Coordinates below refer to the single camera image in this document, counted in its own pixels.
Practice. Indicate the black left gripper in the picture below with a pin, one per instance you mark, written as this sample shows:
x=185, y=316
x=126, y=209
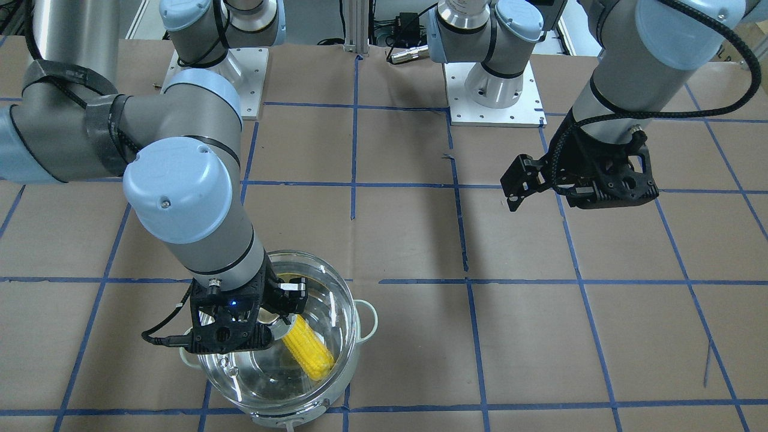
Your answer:
x=577, y=157

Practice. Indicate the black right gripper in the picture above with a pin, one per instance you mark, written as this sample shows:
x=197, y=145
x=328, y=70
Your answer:
x=272, y=292

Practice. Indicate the yellow corn cob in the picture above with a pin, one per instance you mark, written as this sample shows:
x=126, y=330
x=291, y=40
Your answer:
x=308, y=350

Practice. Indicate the glass pot lid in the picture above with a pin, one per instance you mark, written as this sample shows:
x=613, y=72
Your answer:
x=324, y=282

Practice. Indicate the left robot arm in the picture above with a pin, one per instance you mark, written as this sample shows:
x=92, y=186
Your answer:
x=650, y=49

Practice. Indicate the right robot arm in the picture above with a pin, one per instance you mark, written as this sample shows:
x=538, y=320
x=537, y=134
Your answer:
x=176, y=153

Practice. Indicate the silver metal connector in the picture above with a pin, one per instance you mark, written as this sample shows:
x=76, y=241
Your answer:
x=408, y=55

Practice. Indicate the black power adapter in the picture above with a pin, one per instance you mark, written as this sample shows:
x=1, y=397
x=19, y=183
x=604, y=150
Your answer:
x=406, y=31

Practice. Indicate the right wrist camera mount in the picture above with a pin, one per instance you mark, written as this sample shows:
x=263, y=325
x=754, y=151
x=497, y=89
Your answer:
x=207, y=341

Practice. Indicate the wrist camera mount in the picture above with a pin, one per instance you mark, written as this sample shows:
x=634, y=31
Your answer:
x=207, y=341
x=609, y=176

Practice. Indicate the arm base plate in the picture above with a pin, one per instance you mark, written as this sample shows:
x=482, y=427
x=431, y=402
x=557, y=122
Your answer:
x=478, y=99
x=240, y=78

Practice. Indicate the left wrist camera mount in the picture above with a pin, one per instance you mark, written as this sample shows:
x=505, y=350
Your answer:
x=609, y=176

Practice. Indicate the aluminium frame post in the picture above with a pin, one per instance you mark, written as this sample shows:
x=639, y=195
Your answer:
x=357, y=28

